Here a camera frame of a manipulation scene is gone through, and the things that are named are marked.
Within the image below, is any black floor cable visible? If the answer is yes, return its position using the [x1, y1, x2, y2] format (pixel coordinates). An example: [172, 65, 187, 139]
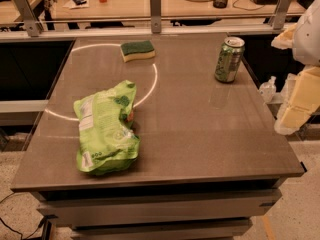
[0, 192, 46, 240]

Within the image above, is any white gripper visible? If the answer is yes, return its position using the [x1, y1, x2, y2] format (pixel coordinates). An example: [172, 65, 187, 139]
[271, 0, 320, 135]

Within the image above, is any grey metal bracket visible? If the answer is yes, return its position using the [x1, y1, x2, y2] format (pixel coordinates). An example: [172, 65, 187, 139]
[13, 0, 43, 37]
[270, 0, 292, 30]
[150, 0, 161, 34]

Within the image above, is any grey metal bracket right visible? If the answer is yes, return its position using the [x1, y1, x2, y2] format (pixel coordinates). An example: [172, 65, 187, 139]
[270, 0, 292, 30]

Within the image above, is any grey metal bracket middle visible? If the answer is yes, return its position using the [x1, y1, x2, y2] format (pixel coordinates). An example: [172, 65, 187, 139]
[150, 0, 161, 34]

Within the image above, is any green yellow sponge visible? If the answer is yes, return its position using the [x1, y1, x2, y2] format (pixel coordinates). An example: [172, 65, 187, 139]
[120, 40, 155, 62]

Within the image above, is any green rice chip bag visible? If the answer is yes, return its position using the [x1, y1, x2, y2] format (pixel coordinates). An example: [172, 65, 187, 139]
[73, 80, 140, 175]

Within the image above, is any black cable on desk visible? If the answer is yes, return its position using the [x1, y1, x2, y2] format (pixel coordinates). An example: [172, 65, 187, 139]
[232, 0, 268, 12]

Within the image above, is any green soda can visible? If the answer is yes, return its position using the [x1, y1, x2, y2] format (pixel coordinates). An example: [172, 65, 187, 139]
[214, 36, 245, 83]

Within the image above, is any clear sanitizer bottle left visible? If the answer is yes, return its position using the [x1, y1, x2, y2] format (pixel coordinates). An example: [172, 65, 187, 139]
[259, 76, 276, 103]

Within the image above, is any grey metal bracket left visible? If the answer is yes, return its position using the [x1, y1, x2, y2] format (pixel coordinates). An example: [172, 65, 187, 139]
[13, 0, 43, 37]

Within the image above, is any black mesh pen cup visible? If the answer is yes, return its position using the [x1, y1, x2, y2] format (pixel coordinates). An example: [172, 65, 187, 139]
[213, 0, 228, 9]

